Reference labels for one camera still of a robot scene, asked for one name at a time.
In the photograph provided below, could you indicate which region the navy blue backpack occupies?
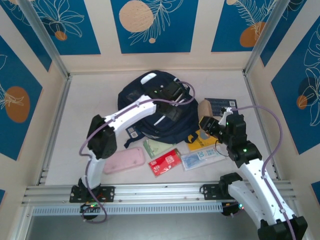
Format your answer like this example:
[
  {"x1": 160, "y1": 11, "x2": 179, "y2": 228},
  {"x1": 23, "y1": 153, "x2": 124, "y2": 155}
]
[{"x1": 117, "y1": 69, "x2": 201, "y2": 148}]

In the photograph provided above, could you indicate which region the yellow book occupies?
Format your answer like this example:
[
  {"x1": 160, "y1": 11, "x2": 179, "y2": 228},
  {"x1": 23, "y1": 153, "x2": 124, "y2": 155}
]
[{"x1": 186, "y1": 129, "x2": 226, "y2": 153}]

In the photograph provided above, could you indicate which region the dark blue notebook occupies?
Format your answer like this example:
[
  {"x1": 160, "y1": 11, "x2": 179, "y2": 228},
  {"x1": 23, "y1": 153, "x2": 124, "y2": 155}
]
[
  {"x1": 124, "y1": 126, "x2": 145, "y2": 140},
  {"x1": 204, "y1": 97, "x2": 237, "y2": 116}
]

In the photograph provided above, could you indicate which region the clear packet with blue print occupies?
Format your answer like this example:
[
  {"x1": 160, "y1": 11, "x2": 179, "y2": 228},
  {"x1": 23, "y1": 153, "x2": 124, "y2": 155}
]
[{"x1": 180, "y1": 145, "x2": 226, "y2": 172}]

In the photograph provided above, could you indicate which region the green notepad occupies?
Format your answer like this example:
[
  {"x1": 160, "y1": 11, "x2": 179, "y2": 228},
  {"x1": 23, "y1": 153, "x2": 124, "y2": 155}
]
[{"x1": 142, "y1": 138, "x2": 176, "y2": 159}]

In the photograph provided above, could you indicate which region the red packet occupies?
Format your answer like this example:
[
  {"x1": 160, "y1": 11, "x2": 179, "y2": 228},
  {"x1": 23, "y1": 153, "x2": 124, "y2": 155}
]
[{"x1": 148, "y1": 148, "x2": 182, "y2": 178}]

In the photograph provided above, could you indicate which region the pink pencil case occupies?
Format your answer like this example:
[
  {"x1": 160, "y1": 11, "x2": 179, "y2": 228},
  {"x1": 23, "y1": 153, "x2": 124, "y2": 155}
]
[{"x1": 103, "y1": 146, "x2": 145, "y2": 175}]

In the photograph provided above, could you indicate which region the small circuit board with LED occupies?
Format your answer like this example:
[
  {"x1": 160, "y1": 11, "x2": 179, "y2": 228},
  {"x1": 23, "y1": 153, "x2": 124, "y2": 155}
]
[
  {"x1": 223, "y1": 201, "x2": 246, "y2": 217},
  {"x1": 79, "y1": 202, "x2": 103, "y2": 214}
]

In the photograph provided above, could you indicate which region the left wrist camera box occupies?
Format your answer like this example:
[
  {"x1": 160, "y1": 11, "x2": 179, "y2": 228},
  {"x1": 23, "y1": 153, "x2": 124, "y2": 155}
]
[{"x1": 171, "y1": 91, "x2": 188, "y2": 105}]

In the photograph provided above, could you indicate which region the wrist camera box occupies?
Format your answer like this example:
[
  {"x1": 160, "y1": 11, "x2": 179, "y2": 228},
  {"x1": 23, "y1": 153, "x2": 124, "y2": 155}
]
[
  {"x1": 219, "y1": 106, "x2": 234, "y2": 125},
  {"x1": 171, "y1": 91, "x2": 188, "y2": 105}
]

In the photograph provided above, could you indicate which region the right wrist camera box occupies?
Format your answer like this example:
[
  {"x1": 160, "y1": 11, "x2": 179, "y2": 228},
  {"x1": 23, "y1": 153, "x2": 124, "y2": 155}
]
[{"x1": 219, "y1": 106, "x2": 234, "y2": 125}]

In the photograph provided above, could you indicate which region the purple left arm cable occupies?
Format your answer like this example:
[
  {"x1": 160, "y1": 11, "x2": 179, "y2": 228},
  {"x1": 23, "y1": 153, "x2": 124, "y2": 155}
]
[{"x1": 79, "y1": 81, "x2": 195, "y2": 223}]

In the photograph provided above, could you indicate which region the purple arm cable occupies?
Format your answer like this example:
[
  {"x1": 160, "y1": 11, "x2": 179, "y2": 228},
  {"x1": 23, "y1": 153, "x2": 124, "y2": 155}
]
[
  {"x1": 228, "y1": 104, "x2": 298, "y2": 240},
  {"x1": 79, "y1": 81, "x2": 195, "y2": 223}
]

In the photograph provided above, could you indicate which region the aluminium side rail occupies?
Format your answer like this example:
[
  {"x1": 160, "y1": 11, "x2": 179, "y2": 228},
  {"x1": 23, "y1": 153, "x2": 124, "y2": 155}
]
[
  {"x1": 241, "y1": 69, "x2": 281, "y2": 181},
  {"x1": 37, "y1": 74, "x2": 74, "y2": 186}
]

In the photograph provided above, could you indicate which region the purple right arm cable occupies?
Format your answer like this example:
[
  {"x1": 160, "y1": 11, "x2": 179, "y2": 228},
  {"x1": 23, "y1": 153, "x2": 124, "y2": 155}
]
[{"x1": 228, "y1": 104, "x2": 298, "y2": 240}]

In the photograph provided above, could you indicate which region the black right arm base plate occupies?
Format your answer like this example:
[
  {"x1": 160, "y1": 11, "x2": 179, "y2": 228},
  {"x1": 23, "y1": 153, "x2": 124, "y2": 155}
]
[{"x1": 199, "y1": 183, "x2": 226, "y2": 201}]

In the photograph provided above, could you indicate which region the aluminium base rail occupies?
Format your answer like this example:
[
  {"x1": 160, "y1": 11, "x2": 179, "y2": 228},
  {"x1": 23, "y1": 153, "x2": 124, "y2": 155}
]
[{"x1": 21, "y1": 180, "x2": 298, "y2": 206}]

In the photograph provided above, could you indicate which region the aluminium frame post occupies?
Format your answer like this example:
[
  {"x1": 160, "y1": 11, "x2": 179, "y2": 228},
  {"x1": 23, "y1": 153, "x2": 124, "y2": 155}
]
[
  {"x1": 18, "y1": 0, "x2": 72, "y2": 79},
  {"x1": 243, "y1": 0, "x2": 293, "y2": 76}
]

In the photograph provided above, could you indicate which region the white slotted cable duct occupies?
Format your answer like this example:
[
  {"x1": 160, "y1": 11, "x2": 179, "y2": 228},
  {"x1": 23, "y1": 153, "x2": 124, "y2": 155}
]
[{"x1": 31, "y1": 202, "x2": 224, "y2": 217}]

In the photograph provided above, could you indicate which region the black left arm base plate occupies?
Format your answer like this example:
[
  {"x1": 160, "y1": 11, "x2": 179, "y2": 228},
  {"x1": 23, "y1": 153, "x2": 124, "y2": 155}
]
[{"x1": 69, "y1": 185, "x2": 116, "y2": 203}]

